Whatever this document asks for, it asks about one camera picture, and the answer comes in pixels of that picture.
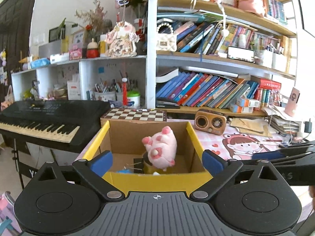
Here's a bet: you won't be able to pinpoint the black binder clip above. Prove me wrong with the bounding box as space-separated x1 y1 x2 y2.
124 158 144 174

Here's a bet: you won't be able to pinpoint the pink plush pig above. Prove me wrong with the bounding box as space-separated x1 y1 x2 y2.
142 126 177 171

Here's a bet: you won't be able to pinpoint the person's right hand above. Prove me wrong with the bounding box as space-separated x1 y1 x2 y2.
309 186 315 198

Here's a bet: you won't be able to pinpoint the pink cartoon desk mat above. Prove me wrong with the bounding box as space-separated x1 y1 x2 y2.
192 123 308 217

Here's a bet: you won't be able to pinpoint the stack of papers notebooks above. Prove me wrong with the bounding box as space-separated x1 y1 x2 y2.
261 105 301 136

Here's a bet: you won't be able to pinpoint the black power adapter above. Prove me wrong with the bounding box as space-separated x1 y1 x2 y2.
304 119 312 134

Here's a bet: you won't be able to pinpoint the yellow cardboard box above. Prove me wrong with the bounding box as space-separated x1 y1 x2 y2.
81 120 212 195

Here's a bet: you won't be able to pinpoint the brown paper envelopes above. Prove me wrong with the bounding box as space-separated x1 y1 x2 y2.
230 118 274 137

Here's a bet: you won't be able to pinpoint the brown retro radio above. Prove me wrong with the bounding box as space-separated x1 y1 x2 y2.
194 109 227 135

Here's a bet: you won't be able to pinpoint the pink phone stand box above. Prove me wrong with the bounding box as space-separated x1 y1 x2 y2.
284 87 300 117

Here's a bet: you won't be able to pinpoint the black electronic keyboard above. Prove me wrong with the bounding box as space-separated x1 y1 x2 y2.
1 100 110 153

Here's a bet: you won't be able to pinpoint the orange white carton lower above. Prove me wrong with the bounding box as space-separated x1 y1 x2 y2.
230 104 254 113

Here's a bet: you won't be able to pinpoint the orange white carton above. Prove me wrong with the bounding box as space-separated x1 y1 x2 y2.
230 104 254 113
236 98 260 108

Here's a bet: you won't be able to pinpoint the orange white carton upper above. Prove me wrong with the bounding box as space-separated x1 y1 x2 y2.
236 98 260 108

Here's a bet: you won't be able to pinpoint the white pen holder cup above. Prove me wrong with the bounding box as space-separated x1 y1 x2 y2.
94 92 116 101

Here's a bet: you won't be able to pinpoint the wooden chessboard box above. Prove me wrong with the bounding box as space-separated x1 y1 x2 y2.
100 108 167 126

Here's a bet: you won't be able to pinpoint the row of leaning books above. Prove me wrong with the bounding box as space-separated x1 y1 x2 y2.
156 71 259 109

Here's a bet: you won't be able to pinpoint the green lid white jar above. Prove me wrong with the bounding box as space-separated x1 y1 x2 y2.
127 90 140 109

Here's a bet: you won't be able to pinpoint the black stapler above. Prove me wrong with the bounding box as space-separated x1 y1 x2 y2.
155 100 180 109

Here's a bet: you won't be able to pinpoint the smartphone on shelf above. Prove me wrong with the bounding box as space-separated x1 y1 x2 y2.
227 46 255 63

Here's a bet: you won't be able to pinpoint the red white doll figure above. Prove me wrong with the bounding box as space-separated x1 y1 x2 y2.
86 39 99 59

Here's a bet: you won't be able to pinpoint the pink decorative plaque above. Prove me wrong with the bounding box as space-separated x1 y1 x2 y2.
105 21 139 58

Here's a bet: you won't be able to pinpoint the white quilted handbag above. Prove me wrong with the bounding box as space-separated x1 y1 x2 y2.
157 22 177 52

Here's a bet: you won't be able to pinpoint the white charging cable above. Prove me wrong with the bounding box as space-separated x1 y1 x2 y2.
265 78 296 143

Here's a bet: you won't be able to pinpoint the white bookshelf frame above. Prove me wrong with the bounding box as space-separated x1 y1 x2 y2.
11 0 298 118

